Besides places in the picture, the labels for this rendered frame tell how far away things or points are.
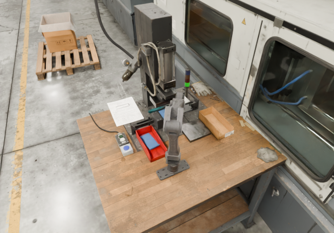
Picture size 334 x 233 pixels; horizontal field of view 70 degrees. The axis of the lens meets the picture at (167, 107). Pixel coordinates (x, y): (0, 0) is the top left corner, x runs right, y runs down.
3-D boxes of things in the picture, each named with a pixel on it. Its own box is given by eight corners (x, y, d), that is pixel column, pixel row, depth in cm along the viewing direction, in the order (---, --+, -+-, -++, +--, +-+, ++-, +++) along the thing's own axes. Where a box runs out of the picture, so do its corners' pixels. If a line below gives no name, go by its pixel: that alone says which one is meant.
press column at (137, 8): (147, 108, 189) (139, 11, 141) (141, 100, 197) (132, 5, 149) (163, 103, 194) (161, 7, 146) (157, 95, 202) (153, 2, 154)
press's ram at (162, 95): (156, 112, 158) (154, 73, 139) (141, 91, 176) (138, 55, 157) (180, 104, 165) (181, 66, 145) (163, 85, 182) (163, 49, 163)
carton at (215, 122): (217, 140, 163) (219, 132, 158) (198, 118, 180) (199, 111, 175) (233, 134, 167) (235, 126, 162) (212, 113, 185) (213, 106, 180)
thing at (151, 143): (151, 151, 155) (150, 148, 153) (139, 137, 165) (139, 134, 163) (160, 147, 158) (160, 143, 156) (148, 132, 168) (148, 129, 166)
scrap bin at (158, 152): (150, 162, 149) (149, 156, 145) (136, 136, 166) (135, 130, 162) (167, 155, 153) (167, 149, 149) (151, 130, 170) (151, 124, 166)
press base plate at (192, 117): (137, 154, 158) (137, 151, 156) (115, 110, 192) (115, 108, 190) (218, 123, 179) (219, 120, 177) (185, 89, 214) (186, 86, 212)
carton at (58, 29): (47, 39, 471) (39, 14, 439) (79, 35, 486) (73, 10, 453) (45, 54, 422) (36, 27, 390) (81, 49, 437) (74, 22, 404)
